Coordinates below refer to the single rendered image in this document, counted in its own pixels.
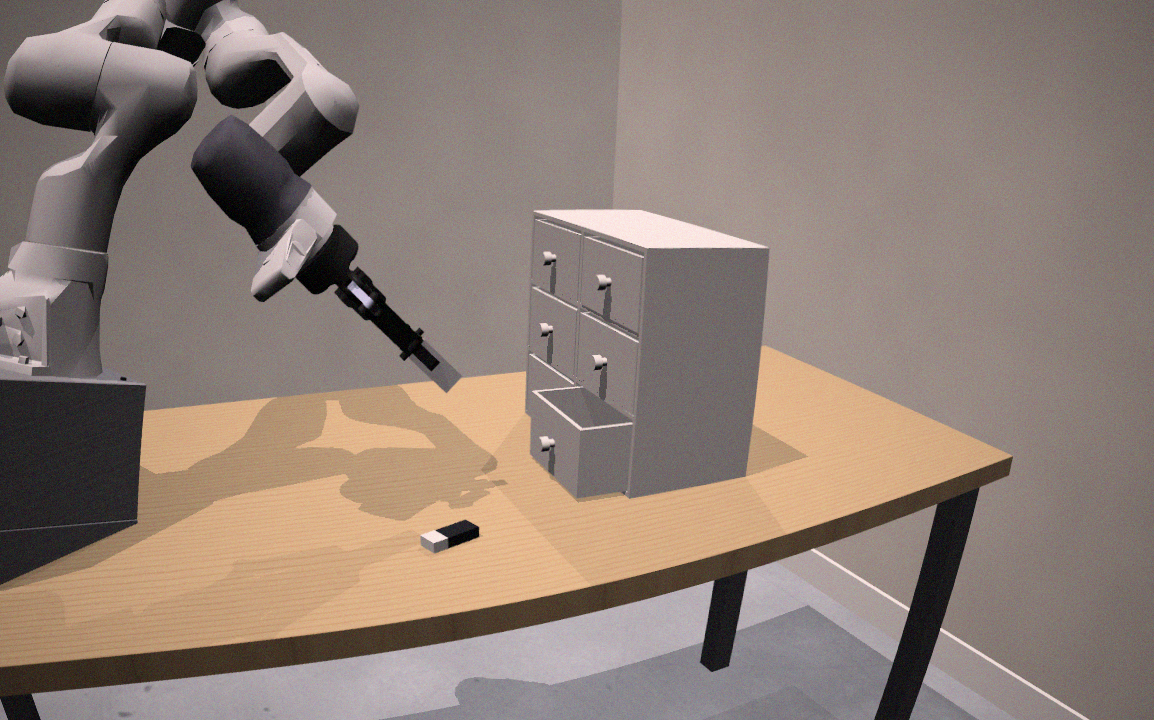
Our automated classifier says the black and white eraser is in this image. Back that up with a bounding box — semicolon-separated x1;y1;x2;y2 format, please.
420;519;479;553

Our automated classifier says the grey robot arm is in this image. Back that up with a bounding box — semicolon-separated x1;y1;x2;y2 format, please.
0;0;359;377

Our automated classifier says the grey drawer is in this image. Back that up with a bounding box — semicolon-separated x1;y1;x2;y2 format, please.
532;219;582;302
529;287;578;375
530;387;634;498
527;354;574;413
577;312;639;415
580;237;644;333

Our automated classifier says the white chest of drawers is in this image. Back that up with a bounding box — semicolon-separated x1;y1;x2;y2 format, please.
525;210;769;498

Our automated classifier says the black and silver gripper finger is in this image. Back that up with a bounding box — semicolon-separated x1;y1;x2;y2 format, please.
338;271;462;393
334;267;424;336

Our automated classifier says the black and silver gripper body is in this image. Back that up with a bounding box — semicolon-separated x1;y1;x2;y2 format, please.
295;225;372;307

